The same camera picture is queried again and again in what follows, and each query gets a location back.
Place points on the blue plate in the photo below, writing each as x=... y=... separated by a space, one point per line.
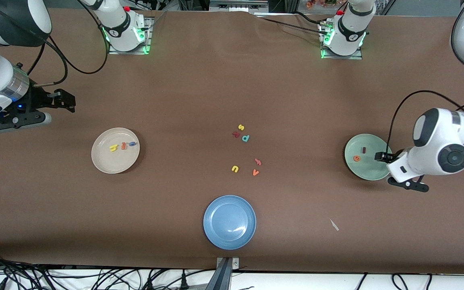
x=229 y=222

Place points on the dark red foam letter x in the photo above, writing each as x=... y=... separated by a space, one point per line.
x=236 y=134

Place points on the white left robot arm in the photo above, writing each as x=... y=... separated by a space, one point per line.
x=437 y=137

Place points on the grey power strip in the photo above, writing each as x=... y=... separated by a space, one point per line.
x=238 y=6

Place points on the beige brown plate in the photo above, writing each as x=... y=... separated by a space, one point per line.
x=111 y=161

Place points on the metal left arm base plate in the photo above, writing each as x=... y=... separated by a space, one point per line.
x=342 y=57

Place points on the yellow foam letter h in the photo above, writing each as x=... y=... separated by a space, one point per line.
x=114 y=148

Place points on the green plate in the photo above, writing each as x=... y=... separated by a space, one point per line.
x=365 y=169

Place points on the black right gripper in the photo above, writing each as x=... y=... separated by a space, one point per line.
x=37 y=99

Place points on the teal foam letter p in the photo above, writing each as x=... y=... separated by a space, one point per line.
x=246 y=138

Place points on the small white paper scrap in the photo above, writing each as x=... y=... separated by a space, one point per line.
x=334 y=224

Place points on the orange leafy decoration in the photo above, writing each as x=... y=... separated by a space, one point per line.
x=320 y=3

